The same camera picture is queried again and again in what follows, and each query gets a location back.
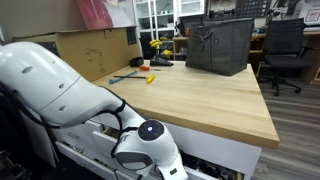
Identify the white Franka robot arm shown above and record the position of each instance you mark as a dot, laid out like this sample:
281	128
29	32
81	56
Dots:
50	80

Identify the white cabinet with wood top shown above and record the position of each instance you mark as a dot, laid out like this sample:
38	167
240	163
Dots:
200	96

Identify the small black box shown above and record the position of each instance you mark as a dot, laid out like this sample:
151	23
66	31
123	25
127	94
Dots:
136	62

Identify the blue hand tool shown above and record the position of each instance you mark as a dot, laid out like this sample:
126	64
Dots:
121	78

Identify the dark chair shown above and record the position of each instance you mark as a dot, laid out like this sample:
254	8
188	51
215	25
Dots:
146	46

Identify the white shelf unit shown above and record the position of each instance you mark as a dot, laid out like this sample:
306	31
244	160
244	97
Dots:
155	20

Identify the large brown cardboard box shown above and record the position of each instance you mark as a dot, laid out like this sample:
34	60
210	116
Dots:
100	53

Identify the grey fabric tote bag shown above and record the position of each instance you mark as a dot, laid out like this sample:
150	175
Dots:
220	46

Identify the black pegboard panel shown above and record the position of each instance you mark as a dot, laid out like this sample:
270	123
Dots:
253	8

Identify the black office chair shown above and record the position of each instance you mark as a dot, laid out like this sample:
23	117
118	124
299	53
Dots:
283	43

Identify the white box red print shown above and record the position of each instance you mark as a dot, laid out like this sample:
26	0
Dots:
311	13

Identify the white wall cabinet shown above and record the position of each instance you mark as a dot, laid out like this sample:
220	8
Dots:
190	7

